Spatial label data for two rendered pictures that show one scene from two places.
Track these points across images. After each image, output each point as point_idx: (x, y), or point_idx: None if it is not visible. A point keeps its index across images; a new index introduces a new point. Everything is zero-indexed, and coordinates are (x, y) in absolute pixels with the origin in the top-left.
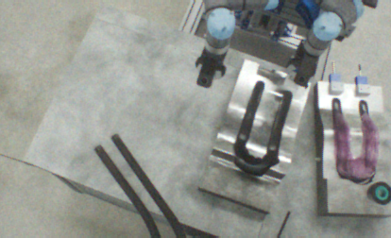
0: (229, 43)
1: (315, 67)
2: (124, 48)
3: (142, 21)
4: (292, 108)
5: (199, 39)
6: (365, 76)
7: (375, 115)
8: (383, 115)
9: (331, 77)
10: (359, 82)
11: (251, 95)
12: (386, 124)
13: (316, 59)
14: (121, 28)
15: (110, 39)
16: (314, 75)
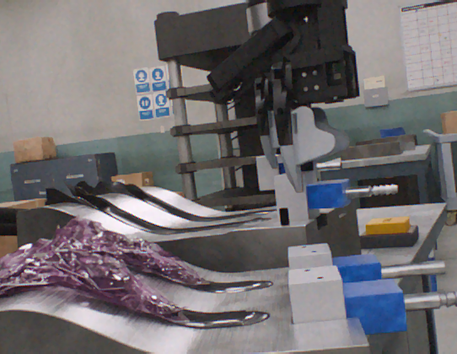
0: (256, 2)
1: (278, 81)
2: (362, 217)
3: (430, 214)
4: (216, 229)
5: (422, 234)
6: (396, 288)
7: (171, 335)
8: (165, 353)
9: (352, 256)
10: (353, 283)
11: (253, 212)
12: (98, 328)
13: (269, 21)
14: (403, 212)
15: (376, 212)
16: (275, 120)
